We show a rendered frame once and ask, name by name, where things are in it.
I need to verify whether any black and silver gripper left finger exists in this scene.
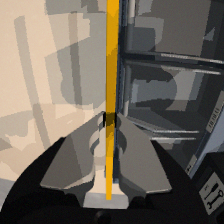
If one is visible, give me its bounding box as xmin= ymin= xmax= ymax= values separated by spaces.
xmin=0 ymin=111 xmax=106 ymax=224

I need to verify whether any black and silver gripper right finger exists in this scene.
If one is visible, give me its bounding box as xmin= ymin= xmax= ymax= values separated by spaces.
xmin=115 ymin=111 xmax=209 ymax=224

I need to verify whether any yellow bar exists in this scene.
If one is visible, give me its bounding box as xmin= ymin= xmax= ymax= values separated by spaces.
xmin=106 ymin=0 xmax=119 ymax=200

